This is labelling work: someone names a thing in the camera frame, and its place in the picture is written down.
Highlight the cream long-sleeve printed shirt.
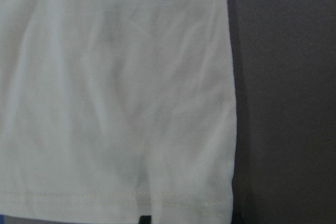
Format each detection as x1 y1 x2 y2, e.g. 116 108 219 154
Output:
1 0 236 223

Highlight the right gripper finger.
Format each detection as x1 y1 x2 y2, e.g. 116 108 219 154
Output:
138 215 152 224

